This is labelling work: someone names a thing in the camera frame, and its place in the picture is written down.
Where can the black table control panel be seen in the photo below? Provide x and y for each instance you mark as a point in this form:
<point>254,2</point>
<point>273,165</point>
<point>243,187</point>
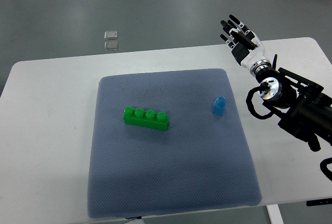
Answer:
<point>319,202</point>

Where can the white table leg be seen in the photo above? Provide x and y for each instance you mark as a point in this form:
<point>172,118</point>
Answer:
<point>274,214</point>

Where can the blue-grey fabric mat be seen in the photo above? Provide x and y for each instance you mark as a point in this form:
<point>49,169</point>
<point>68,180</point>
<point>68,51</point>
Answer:
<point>201,162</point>

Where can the small blue block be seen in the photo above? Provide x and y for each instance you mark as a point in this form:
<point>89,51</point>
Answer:
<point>219,106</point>

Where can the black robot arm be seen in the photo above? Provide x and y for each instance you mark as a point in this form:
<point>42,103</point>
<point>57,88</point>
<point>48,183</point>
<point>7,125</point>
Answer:
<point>302,107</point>

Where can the upper metal floor plate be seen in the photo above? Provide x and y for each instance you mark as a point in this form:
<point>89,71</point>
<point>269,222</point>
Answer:
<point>110,35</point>

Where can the long green block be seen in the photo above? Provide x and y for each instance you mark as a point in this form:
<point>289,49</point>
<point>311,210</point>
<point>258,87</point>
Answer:
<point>146,118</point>

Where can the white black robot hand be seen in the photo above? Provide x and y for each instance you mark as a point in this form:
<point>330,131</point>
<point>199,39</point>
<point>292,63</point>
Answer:
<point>245,45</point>

